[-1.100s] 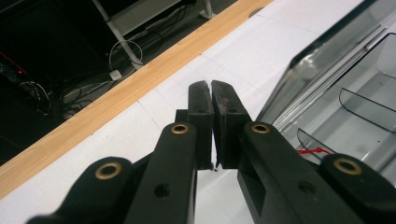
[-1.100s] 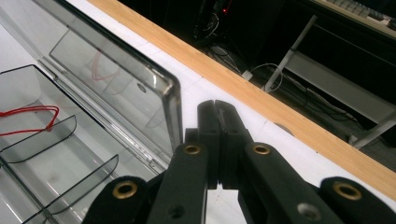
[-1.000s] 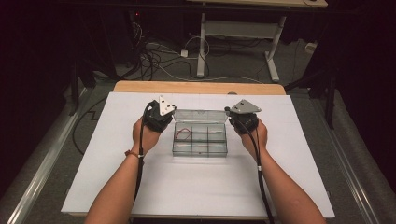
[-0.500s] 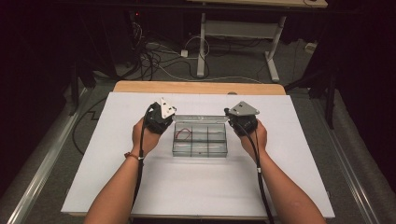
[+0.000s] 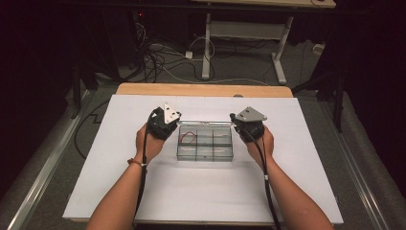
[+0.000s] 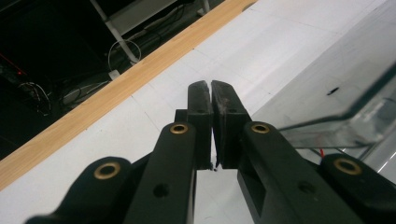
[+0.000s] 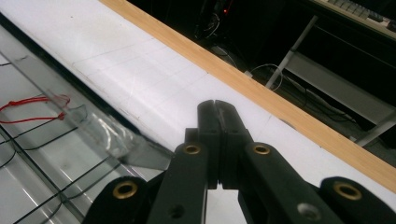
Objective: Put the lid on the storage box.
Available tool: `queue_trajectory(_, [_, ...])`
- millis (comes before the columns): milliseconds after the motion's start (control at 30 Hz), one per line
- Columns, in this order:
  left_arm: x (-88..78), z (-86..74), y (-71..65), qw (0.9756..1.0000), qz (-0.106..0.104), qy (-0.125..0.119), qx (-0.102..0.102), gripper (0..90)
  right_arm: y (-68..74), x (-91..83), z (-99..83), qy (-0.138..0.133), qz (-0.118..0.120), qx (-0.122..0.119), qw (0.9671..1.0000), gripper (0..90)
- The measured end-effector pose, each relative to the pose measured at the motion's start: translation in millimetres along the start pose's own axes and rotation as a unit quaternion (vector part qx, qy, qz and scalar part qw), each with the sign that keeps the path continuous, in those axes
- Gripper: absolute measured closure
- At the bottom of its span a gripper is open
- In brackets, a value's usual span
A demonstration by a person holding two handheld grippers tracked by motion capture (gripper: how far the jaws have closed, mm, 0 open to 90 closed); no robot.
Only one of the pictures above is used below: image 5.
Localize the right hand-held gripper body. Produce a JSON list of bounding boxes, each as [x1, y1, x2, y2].
[[234, 105, 268, 144]]

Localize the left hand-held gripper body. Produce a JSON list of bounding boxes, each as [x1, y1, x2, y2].
[[146, 102, 182, 142]]

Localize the red rubber band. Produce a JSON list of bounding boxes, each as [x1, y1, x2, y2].
[[179, 130, 198, 146]]

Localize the clear plastic compartment box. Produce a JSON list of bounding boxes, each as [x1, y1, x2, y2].
[[176, 120, 236, 162]]

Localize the person's right hand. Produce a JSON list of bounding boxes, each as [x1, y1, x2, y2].
[[244, 126, 276, 168]]

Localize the person's left hand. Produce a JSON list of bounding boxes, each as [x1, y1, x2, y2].
[[135, 123, 168, 166]]

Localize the wooden table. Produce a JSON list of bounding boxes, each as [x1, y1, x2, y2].
[[115, 82, 294, 99]]

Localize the black stand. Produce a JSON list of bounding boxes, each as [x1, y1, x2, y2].
[[70, 58, 101, 120], [290, 61, 349, 134]]

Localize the dark cabinet with red light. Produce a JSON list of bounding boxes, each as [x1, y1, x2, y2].
[[103, 9, 147, 71]]

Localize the white power strip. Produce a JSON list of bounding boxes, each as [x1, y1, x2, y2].
[[311, 42, 326, 55]]

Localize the white floor cable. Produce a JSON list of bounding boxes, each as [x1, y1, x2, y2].
[[157, 61, 270, 87]]

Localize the red bracelet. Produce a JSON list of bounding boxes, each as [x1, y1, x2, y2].
[[126, 157, 144, 168]]

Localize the left hand-held gripper cable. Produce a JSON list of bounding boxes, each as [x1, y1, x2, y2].
[[135, 107, 161, 219]]

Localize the hand-held gripper cable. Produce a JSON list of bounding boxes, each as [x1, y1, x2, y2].
[[244, 127, 282, 230], [135, 107, 161, 219]]

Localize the bundle of black cables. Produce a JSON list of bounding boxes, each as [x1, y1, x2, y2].
[[132, 22, 219, 84]]

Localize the right hand-held gripper cable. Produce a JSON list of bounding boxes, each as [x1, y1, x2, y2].
[[244, 127, 282, 230]]

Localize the black floor cable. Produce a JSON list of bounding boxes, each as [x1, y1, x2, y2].
[[73, 100, 111, 161]]

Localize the white desk frame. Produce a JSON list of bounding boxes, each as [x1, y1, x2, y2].
[[201, 12, 295, 85]]

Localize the metal floor rail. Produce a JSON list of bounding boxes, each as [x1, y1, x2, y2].
[[6, 90, 91, 230], [321, 101, 391, 230]]

